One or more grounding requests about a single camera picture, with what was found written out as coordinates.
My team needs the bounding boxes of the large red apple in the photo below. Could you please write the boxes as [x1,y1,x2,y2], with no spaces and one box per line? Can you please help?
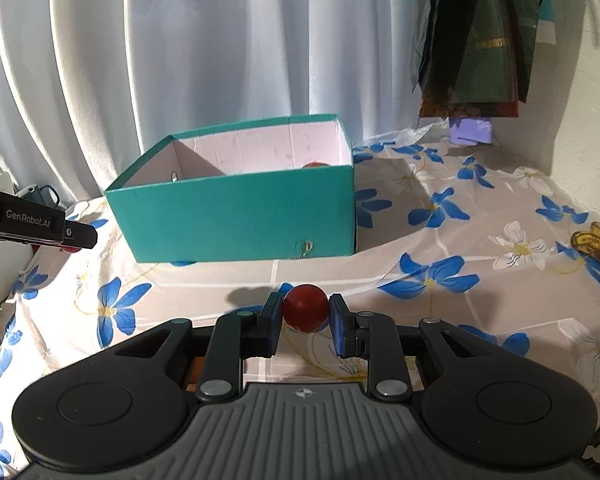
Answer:
[302,162,329,169]

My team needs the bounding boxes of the white curtain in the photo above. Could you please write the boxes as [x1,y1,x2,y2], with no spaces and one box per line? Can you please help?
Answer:
[0,0,419,203]

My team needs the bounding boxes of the teal cardboard box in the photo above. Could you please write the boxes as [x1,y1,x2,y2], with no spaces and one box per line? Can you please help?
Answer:
[105,114,356,263]

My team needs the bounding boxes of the purple paper box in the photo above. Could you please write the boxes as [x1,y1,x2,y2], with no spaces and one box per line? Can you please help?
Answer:
[449,117,493,146]

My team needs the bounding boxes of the dark green hanging bag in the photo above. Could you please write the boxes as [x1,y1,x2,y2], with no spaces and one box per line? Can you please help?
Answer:
[411,0,544,118]

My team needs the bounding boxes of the dark green mug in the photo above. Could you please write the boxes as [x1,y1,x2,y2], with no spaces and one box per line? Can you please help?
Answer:
[16,184,62,209]

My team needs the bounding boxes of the floral blue flower tablecloth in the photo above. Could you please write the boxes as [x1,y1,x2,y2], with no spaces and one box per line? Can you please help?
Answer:
[0,142,600,479]

